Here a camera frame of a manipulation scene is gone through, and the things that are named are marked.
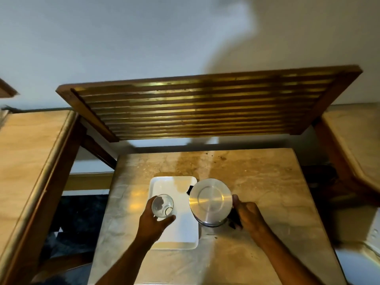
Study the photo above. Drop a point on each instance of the brown wooden ledge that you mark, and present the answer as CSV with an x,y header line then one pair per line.
x,y
6,89

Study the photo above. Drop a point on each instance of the white rectangular tray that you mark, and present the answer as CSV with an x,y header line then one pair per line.
x,y
181,222

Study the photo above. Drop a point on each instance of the person's right hand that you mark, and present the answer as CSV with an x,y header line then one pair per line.
x,y
251,218

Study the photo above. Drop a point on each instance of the clear drinking glass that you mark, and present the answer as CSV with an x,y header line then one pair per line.
x,y
162,206

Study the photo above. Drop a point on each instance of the silver electric kettle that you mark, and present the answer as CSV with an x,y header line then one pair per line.
x,y
210,200

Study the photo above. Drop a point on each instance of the person's right forearm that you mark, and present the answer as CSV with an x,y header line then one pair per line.
x,y
285,258

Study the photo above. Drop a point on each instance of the marble-top wooden side table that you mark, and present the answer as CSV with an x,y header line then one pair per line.
x,y
353,145
32,163

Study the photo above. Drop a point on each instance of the wooden slatted shelf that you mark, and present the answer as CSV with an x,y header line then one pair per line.
x,y
202,106

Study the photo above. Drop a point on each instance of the person's left forearm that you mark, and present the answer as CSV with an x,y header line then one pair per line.
x,y
127,262

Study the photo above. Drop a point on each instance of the person's left hand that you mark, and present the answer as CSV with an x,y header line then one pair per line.
x,y
148,224

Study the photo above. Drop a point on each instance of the person's left thumb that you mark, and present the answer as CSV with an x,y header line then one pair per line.
x,y
166,222

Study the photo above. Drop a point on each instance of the person's right thumb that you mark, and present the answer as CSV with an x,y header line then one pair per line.
x,y
236,202

